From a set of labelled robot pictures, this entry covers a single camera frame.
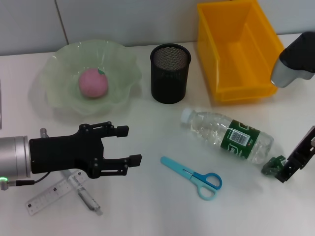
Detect black mesh pen holder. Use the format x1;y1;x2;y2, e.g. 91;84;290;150
150;43;192;105

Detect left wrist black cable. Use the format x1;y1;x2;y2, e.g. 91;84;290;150
8;171;50;186

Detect green glass fruit plate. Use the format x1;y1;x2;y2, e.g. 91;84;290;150
32;39;144;117

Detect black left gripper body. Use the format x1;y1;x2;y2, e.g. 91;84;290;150
29;123;106;179

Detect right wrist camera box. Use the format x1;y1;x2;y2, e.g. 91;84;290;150
270;31;315;88

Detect green plastic wrapper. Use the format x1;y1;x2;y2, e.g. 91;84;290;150
260;155;287;177

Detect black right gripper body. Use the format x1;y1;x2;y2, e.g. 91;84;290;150
287;125;315;171

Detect clear bottle with green label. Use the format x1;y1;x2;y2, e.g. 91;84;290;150
181;106;275;166

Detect yellow plastic bin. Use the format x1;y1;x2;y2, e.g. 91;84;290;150
196;0;287;103

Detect grey transparent pen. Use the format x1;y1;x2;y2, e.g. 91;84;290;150
60;169;104;217

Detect transparent plastic ruler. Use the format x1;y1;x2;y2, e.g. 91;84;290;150
25;169;90;217

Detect blue scissors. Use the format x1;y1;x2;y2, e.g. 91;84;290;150
160;156;223;201

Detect pink toy peach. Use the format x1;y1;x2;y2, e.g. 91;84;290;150
78;68;109;99

